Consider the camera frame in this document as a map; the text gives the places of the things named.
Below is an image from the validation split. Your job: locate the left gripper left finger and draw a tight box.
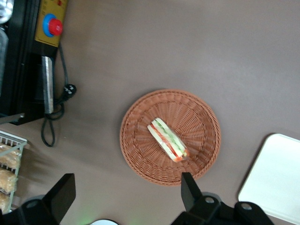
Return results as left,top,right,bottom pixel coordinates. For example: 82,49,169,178
0,173,76,225

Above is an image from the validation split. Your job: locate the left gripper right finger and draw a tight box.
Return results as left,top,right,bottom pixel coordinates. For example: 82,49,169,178
171,172,275,225

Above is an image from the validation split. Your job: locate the sandwich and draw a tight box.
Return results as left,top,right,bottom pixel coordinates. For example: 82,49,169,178
147,118,190,163

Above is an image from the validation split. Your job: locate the round brown wicker basket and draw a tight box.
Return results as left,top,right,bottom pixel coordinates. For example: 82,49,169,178
119,88,222,188

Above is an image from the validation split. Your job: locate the beige plastic tray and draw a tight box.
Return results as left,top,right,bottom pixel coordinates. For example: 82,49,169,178
238,133,300,225

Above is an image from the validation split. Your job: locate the bagged fried snack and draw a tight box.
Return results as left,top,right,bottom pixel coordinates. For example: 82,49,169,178
0,144,23,169
0,168,18,194
0,192,11,214

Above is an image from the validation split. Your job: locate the black machine with yellow panel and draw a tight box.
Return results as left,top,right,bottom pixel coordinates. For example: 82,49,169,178
0,0,70,126

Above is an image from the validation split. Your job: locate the white wire rack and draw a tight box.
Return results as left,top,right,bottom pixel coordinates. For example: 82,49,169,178
0,130,28,215

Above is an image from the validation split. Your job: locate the black power cable with plug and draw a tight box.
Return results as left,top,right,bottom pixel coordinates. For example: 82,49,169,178
41,43,77,148

